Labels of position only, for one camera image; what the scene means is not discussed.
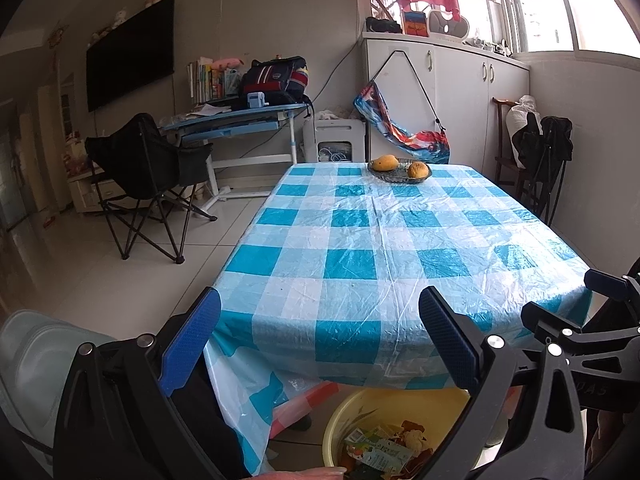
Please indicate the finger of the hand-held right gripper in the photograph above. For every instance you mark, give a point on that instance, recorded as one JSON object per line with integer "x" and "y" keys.
{"x": 545, "y": 317}
{"x": 605, "y": 282}

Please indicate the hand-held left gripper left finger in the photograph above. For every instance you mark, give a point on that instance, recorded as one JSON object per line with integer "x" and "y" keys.
{"x": 192, "y": 340}

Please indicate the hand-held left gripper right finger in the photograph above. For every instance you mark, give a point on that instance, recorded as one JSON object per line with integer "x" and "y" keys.
{"x": 447, "y": 345}

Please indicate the yellow plastic basin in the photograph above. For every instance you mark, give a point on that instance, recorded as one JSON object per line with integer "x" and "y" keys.
{"x": 345, "y": 410}

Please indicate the light blue milk carton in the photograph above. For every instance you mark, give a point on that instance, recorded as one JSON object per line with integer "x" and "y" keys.
{"x": 385, "y": 452}

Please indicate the blue white checked tablecloth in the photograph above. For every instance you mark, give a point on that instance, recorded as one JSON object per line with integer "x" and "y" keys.
{"x": 380, "y": 240}

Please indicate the folded black chair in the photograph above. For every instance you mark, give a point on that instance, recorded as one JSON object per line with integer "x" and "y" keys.
{"x": 550, "y": 145}

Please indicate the dark wooden chair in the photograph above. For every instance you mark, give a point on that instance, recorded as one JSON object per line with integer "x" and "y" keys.
{"x": 505, "y": 160}

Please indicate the pale grey plastic object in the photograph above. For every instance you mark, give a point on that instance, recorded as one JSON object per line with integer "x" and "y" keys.
{"x": 30, "y": 360}

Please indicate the dark striped glass bowl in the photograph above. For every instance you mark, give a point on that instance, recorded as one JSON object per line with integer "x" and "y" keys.
{"x": 395, "y": 176}

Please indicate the low white television stand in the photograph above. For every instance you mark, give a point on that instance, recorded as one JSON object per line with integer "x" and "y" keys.
{"x": 85, "y": 190}

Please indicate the white sack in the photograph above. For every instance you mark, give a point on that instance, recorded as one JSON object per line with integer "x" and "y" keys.
{"x": 517, "y": 117}

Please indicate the black camp chair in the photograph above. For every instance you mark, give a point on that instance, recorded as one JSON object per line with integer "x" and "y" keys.
{"x": 140, "y": 160}

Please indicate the yellow mango with dark spot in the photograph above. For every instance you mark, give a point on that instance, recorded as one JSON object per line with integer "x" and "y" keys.
{"x": 384, "y": 163}

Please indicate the colourful printed hanging bag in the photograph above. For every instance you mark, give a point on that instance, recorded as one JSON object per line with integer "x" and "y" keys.
{"x": 425, "y": 147}

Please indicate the blue tilted study desk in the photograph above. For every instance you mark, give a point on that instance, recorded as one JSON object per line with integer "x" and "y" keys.
{"x": 225, "y": 117}

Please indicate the white plastic cabinet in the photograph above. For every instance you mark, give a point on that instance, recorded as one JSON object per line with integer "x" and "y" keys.
{"x": 332, "y": 130}

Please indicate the light blue desk device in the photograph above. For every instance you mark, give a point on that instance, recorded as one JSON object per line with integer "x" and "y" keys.
{"x": 256, "y": 100}

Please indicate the row of books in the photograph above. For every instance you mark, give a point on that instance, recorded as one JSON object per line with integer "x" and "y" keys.
{"x": 205, "y": 82}

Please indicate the white crumpled cloth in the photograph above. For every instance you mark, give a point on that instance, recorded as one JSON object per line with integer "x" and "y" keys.
{"x": 332, "y": 114}

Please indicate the row of pale shoes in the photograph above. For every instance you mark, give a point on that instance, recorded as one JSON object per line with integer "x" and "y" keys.
{"x": 492, "y": 46}

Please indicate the dark striped backpack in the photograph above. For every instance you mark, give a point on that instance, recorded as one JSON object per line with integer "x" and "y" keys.
{"x": 275, "y": 80}

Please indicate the pink plush toy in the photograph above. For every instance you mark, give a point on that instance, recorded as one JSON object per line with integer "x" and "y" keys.
{"x": 225, "y": 63}

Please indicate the window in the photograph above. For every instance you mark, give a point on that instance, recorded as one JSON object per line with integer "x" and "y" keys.
{"x": 575, "y": 5}

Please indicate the black television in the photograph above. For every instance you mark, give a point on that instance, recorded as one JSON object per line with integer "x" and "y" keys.
{"x": 130, "y": 55}

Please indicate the white grey plush toy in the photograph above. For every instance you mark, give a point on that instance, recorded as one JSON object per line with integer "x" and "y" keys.
{"x": 447, "y": 25}

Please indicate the black bag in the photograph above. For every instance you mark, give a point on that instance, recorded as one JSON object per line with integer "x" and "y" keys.
{"x": 382, "y": 25}

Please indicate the pale plush toy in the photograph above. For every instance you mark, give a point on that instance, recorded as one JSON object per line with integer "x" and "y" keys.
{"x": 120, "y": 19}

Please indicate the white wall cabinet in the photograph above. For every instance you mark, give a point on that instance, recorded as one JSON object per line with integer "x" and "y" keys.
{"x": 460, "y": 110}

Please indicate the orange picture frame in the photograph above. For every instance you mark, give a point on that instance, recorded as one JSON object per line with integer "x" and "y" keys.
{"x": 415, "y": 22}

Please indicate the red knot wall ornament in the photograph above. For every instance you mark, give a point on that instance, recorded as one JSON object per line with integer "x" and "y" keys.
{"x": 57, "y": 34}

